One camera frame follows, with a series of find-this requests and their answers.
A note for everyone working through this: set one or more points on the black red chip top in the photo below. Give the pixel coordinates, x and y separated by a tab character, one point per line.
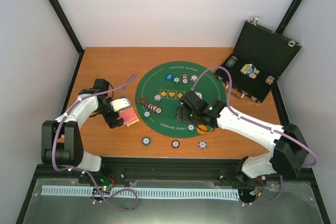
185	79

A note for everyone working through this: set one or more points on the light blue chip top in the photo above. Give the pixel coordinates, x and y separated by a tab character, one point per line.
193	78

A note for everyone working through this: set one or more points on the blue small blind button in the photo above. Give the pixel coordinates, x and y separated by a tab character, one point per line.
169	77

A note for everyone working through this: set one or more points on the black red poker chip stack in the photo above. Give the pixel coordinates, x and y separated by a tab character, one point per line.
175	144

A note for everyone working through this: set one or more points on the black poker case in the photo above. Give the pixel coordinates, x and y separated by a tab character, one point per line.
269	52

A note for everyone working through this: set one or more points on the black aluminium frame rail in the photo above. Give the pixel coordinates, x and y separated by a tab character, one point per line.
126	171

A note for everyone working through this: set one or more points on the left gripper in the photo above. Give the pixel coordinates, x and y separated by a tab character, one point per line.
109	120

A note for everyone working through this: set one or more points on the black triangular all-in marker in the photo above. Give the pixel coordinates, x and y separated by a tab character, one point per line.
143	100

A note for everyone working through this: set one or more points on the red-backed playing card deck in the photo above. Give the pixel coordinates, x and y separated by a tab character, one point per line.
123	116

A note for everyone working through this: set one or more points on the blue card deck in case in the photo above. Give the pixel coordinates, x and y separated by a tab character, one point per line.
250	71

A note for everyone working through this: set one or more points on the orange big blind button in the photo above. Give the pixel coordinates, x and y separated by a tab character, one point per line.
202	129

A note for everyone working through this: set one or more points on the yellow playing card box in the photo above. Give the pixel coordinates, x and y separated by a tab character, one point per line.
131	117

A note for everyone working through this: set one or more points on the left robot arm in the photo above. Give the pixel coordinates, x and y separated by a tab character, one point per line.
61	143

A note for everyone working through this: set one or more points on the spread black red chips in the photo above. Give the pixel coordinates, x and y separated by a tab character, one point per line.
155	108

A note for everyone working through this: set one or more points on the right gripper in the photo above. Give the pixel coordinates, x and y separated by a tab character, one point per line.
185	119

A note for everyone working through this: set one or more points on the light blue cable duct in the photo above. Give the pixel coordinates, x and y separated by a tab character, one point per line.
146	193

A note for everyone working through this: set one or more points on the chips in case right slot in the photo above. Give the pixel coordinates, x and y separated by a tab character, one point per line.
270	80

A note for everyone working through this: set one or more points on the chips in case left slot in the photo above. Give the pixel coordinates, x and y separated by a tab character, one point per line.
231	61

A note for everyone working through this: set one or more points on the light blue poker chip stack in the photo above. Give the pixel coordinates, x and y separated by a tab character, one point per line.
202	145

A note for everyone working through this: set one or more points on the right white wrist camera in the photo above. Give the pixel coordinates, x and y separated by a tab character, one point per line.
199	94

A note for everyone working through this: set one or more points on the round green poker mat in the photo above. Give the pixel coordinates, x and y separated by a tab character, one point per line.
152	83

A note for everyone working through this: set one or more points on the chips in case slot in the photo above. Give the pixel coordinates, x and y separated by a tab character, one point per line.
231	61
270	80

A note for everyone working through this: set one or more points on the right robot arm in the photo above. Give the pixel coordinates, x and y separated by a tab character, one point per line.
287	151

